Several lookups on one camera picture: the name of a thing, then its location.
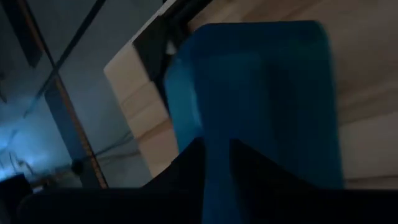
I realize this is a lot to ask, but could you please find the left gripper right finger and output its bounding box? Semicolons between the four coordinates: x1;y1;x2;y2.
229;139;315;189

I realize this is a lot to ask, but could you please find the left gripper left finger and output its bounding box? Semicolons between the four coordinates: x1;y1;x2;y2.
142;138;205;189

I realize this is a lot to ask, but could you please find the blue plastic basket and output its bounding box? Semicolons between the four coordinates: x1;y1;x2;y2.
164;20;345;224

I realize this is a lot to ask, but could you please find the black floor tape strip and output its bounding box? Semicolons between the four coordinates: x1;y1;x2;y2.
22;0;108;121

